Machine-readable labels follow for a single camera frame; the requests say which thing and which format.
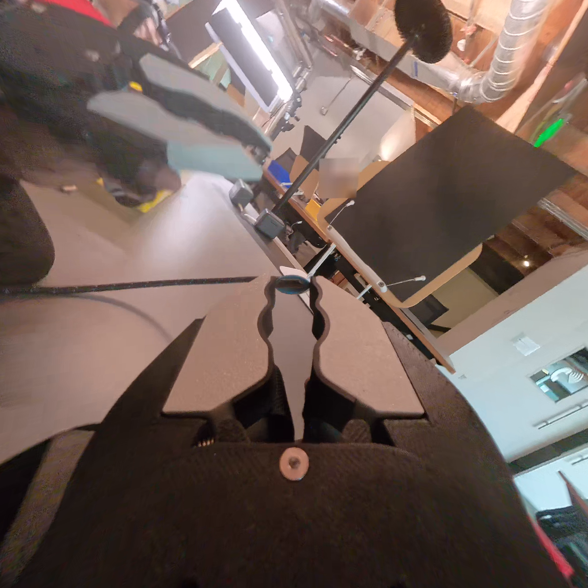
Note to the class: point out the yellow plastic bin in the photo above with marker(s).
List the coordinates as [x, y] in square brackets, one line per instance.
[156, 200]

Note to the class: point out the wood-framed black board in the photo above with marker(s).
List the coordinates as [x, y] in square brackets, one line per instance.
[441, 202]

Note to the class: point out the rectangular metal duct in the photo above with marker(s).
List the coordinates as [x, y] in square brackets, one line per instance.
[436, 73]

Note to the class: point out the wooden desk black legs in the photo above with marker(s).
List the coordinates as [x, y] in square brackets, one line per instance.
[415, 328]

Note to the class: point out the black round cushion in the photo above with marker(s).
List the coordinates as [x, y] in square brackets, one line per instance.
[23, 229]

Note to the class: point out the green exit sign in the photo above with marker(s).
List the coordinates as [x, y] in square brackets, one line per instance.
[549, 133]

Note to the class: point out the silver spiral duct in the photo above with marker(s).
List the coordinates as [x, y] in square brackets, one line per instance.
[505, 55]

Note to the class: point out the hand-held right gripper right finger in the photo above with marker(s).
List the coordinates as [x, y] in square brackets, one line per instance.
[363, 363]

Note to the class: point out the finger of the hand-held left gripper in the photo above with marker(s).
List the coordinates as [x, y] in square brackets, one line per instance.
[183, 133]
[193, 87]

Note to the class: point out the red plastic bin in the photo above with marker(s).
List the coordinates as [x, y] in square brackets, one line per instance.
[561, 558]

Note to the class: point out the black pole with round disc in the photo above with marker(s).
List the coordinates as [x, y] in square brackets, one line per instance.
[422, 27]

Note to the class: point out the studio light panel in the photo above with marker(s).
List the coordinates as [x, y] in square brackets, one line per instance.
[257, 55]

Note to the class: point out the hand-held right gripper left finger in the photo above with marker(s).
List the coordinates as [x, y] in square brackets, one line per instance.
[220, 358]

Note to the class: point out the blue storage bin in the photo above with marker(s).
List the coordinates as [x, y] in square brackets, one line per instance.
[280, 171]

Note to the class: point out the door window with phone sign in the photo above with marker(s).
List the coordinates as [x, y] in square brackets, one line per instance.
[562, 374]

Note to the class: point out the white wall plate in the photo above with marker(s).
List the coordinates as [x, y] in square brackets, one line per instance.
[526, 345]

